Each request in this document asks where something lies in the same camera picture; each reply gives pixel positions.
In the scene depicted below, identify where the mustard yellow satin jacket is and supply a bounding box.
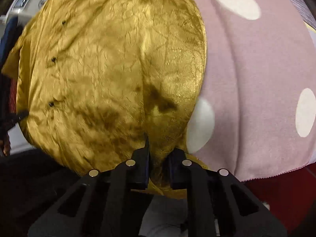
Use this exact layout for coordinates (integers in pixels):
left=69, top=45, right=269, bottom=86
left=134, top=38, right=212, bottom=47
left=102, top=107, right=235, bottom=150
left=2, top=0, right=207, bottom=198

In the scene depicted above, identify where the red cloth item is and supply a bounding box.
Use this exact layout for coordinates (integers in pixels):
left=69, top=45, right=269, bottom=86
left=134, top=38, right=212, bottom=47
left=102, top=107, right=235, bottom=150
left=244, top=163, right=315, bottom=236

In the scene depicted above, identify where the pink polka dot blanket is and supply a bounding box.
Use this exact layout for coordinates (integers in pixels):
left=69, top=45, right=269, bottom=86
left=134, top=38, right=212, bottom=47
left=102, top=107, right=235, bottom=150
left=186, top=0, right=315, bottom=181

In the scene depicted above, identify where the white storage box with logo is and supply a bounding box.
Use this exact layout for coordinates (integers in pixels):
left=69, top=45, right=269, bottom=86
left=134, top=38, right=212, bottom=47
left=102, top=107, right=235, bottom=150
left=1, top=0, right=47, bottom=26

